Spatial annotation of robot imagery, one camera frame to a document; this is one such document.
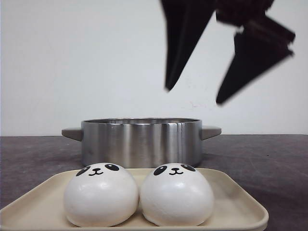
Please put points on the stainless steel steamer pot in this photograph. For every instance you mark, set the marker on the stainless steel steamer pot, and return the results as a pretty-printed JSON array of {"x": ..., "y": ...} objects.
[{"x": 141, "y": 142}]

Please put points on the panda bun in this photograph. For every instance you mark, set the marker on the panda bun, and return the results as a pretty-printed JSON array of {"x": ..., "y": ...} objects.
[
  {"x": 176, "y": 194},
  {"x": 101, "y": 195}
]

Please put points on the cream rectangular plastic tray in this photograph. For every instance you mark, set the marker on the cream rectangular plastic tray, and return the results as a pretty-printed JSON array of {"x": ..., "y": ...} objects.
[{"x": 41, "y": 209}]

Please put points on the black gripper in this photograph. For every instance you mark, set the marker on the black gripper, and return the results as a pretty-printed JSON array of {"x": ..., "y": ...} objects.
[{"x": 258, "y": 48}]

